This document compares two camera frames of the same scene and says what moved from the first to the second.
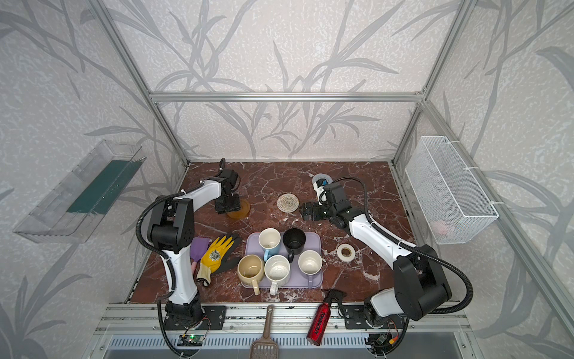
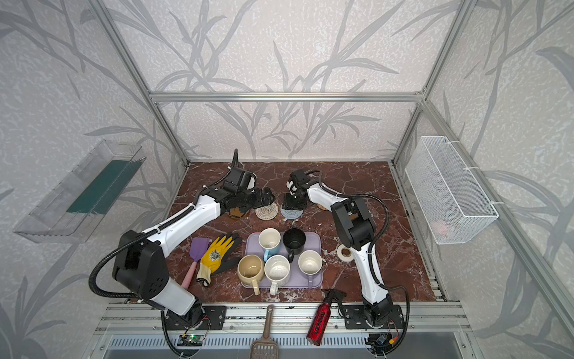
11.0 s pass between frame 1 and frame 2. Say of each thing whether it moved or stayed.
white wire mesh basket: stayed
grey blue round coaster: moved
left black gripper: moved
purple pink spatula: stayed
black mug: stayed
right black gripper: moved
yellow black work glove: stayed
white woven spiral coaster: moved
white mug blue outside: stayed
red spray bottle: stayed
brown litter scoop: stayed
